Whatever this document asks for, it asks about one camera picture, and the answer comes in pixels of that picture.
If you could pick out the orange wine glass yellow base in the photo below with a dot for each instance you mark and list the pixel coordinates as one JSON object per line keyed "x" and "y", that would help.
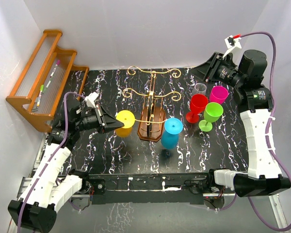
{"x": 128, "y": 119}

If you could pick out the clear wine glass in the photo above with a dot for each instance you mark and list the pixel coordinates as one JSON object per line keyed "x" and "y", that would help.
{"x": 200, "y": 88}

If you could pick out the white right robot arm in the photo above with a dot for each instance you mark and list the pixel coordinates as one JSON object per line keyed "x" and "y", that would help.
{"x": 264, "y": 176}

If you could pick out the magenta wine glass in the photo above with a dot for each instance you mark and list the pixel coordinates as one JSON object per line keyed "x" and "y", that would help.
{"x": 218, "y": 94}

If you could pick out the green capped marker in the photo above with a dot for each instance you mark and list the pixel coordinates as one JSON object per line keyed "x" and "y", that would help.
{"x": 40, "y": 95}

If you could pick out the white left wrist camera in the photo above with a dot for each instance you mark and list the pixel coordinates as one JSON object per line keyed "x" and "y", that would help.
{"x": 91, "y": 98}

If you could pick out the gold wire wine glass rack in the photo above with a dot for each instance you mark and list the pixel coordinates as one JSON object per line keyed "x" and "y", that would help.
{"x": 153, "y": 116}

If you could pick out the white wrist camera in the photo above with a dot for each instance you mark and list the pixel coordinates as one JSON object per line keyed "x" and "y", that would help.
{"x": 232, "y": 42}
{"x": 91, "y": 98}

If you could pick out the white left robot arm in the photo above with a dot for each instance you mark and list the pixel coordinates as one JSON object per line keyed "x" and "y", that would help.
{"x": 48, "y": 165}

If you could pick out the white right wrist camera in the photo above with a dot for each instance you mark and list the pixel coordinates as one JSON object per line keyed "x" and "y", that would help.
{"x": 232, "y": 42}

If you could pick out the blue wine glass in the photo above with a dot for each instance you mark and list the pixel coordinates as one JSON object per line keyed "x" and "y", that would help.
{"x": 172, "y": 128}

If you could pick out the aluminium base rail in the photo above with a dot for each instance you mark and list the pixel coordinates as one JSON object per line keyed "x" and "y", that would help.
{"x": 155, "y": 188}

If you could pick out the purple capped marker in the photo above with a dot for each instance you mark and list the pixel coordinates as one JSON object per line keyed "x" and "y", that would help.
{"x": 56, "y": 65}

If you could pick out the red wine glass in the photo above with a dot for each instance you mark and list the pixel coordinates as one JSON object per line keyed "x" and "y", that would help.
{"x": 197, "y": 105}

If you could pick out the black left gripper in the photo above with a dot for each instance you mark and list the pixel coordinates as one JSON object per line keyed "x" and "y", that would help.
{"x": 110, "y": 123}

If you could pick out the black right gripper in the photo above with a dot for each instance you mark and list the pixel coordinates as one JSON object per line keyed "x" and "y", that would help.
{"x": 202, "y": 71}

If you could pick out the green wine glass cream base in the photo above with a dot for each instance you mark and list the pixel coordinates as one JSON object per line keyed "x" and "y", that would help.
{"x": 212, "y": 113}

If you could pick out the wooden tiered shelf rack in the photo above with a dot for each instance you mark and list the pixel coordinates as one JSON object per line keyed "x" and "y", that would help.
{"x": 24, "y": 95}

